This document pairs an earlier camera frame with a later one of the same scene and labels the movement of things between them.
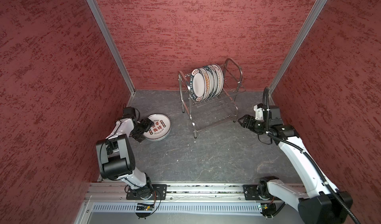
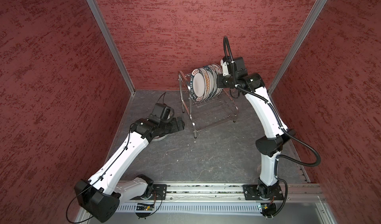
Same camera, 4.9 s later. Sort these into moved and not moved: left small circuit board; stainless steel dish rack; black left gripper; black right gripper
Moved: black left gripper; black right gripper
Not moved: left small circuit board; stainless steel dish rack
